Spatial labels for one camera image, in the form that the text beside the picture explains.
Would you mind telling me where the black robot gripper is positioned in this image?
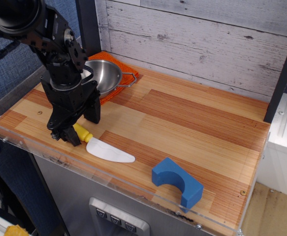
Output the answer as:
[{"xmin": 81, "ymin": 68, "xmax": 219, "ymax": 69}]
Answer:
[{"xmin": 41, "ymin": 78, "xmax": 101, "ymax": 147}]

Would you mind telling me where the yellow handled white toy knife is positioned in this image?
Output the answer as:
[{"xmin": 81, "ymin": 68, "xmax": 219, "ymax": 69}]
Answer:
[{"xmin": 73, "ymin": 123, "xmax": 135, "ymax": 163}]

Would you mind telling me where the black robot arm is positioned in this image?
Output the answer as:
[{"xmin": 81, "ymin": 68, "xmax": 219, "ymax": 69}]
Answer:
[{"xmin": 0, "ymin": 0, "xmax": 100, "ymax": 146}]

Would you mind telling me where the yellow and black object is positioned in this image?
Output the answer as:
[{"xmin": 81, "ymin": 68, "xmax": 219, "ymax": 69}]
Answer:
[{"xmin": 3, "ymin": 225, "xmax": 30, "ymax": 236}]

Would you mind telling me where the clear acrylic front guard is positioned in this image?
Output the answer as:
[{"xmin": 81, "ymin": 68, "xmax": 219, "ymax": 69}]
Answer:
[{"xmin": 0, "ymin": 126, "xmax": 241, "ymax": 236}]

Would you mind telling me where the orange folded cloth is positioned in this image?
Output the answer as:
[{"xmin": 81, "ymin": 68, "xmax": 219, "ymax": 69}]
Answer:
[{"xmin": 89, "ymin": 51, "xmax": 139, "ymax": 105}]

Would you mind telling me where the silver button control panel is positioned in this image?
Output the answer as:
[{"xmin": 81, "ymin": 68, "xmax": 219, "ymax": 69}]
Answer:
[{"xmin": 89, "ymin": 197, "xmax": 150, "ymax": 236}]

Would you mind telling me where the blue arch shaped block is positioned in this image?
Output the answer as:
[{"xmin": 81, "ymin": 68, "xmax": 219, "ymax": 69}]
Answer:
[{"xmin": 152, "ymin": 157, "xmax": 204, "ymax": 213}]

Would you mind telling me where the stainless steel two-handled bowl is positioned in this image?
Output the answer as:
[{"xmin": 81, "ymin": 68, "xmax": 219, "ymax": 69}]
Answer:
[{"xmin": 81, "ymin": 59, "xmax": 137, "ymax": 99}]

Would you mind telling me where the black right vertical post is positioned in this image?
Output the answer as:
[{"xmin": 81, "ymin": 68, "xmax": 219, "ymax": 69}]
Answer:
[{"xmin": 263, "ymin": 58, "xmax": 287, "ymax": 123}]

